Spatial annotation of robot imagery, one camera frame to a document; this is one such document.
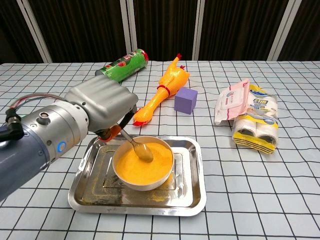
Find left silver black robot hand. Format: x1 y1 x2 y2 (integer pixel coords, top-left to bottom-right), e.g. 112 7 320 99
64 74 139 143

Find small metal spoon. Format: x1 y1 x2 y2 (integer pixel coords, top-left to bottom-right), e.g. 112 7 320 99
120 128 154 163

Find yellow-orange powder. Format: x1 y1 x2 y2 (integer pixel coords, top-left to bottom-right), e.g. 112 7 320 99
116 142 174 186

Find white bowl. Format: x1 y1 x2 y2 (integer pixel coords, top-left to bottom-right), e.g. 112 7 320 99
112 135 175 192

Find rectangular metal tray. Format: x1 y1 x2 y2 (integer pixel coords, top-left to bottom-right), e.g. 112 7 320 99
68 134 207 216

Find green chips can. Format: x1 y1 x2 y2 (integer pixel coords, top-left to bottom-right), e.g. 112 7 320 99
94 48 150 83

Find yellow rubber chicken toy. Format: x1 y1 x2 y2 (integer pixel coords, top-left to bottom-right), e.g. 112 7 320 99
132 53 190 127

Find dark folding screen white frames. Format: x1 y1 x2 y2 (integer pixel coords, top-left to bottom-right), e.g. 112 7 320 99
0 0 320 65

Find purple foam cube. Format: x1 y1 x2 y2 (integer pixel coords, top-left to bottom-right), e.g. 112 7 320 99
174 87 199 115

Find pink wet wipes pack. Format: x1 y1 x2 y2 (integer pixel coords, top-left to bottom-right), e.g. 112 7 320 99
214 78 251 127

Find yellow white bag rolls pack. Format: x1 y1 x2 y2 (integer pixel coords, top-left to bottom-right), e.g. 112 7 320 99
231 83 280 156

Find blue checked tablecloth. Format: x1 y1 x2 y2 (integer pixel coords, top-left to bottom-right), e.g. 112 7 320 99
0 59 320 240

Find left arm wrist cable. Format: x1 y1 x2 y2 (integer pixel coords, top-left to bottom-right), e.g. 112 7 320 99
4 93 68 141

